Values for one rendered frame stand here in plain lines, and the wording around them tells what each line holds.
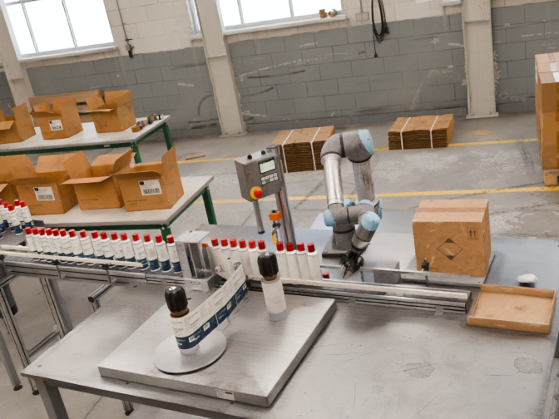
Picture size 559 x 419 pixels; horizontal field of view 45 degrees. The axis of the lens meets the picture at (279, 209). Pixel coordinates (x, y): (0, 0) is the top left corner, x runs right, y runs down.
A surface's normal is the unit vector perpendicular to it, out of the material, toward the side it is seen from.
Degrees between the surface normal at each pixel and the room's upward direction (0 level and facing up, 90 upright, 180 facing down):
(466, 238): 90
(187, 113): 90
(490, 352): 0
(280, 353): 0
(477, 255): 90
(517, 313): 0
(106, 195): 89
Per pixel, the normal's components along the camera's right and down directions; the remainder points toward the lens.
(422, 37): -0.31, 0.41
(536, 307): -0.17, -0.91
